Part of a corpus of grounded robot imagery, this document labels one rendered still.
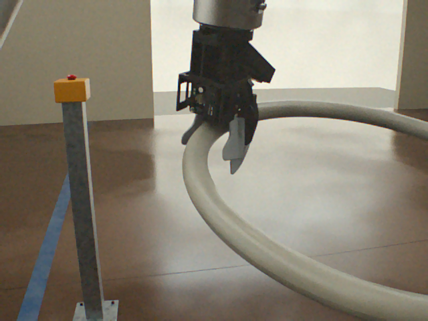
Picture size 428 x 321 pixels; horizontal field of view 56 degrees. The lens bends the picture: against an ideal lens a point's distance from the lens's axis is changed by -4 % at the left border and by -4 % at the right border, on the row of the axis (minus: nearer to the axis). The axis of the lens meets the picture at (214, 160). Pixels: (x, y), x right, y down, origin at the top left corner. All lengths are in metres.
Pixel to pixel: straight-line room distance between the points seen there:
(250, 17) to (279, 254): 0.29
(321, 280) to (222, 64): 0.30
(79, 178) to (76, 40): 4.94
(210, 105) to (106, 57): 6.05
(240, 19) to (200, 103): 0.12
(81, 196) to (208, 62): 1.31
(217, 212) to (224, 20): 0.24
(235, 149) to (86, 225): 1.30
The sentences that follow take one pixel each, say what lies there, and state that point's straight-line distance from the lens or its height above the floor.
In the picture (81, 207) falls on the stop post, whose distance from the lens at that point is 1.80.
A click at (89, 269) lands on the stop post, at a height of 0.27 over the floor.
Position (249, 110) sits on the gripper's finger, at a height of 1.14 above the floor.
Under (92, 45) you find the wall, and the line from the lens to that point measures 6.57.
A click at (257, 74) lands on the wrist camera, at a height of 1.18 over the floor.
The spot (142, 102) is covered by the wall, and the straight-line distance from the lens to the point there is 6.64.
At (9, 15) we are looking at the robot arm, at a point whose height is 1.29.
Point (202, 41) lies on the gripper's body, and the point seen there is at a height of 1.23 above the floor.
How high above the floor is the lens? 1.24
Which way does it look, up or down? 17 degrees down
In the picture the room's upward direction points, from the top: straight up
